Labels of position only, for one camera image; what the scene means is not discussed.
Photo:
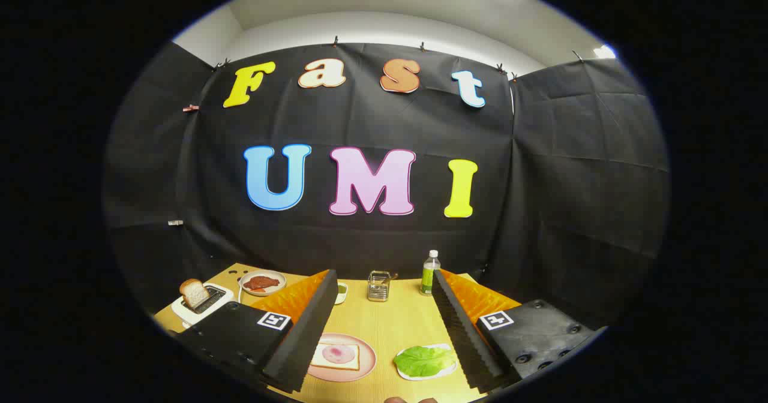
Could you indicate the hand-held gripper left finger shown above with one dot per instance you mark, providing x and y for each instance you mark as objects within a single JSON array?
[{"x": 306, "y": 337}]

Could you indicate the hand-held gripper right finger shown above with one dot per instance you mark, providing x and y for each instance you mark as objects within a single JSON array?
[{"x": 465, "y": 343}]

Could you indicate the green lettuce leaf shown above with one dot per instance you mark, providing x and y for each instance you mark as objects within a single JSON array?
[{"x": 423, "y": 361}]

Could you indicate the toasted bread slice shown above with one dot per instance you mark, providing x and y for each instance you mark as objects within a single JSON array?
[{"x": 194, "y": 293}]

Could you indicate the white bread slice under ham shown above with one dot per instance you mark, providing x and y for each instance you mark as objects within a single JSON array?
[{"x": 318, "y": 361}]

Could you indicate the white square plate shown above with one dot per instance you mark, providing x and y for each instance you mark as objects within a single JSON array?
[{"x": 449, "y": 370}]

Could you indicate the pink ham slice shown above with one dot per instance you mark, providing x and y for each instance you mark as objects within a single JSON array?
[{"x": 338, "y": 354}]

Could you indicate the round white plate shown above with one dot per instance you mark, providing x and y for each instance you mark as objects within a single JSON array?
[{"x": 280, "y": 289}]

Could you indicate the white divided bean dish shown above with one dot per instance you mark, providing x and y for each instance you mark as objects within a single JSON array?
[{"x": 342, "y": 292}]

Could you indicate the pink round plate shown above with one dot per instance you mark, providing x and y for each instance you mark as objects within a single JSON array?
[{"x": 366, "y": 361}]

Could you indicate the red meat slice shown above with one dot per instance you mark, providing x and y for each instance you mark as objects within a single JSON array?
[{"x": 260, "y": 283}]

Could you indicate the green label plastic bottle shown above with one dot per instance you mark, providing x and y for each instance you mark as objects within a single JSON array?
[{"x": 429, "y": 277}]

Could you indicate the white toaster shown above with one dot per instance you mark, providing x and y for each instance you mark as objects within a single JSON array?
[{"x": 186, "y": 314}]

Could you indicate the black backdrop cloth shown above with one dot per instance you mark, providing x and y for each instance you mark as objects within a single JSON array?
[{"x": 372, "y": 121}]

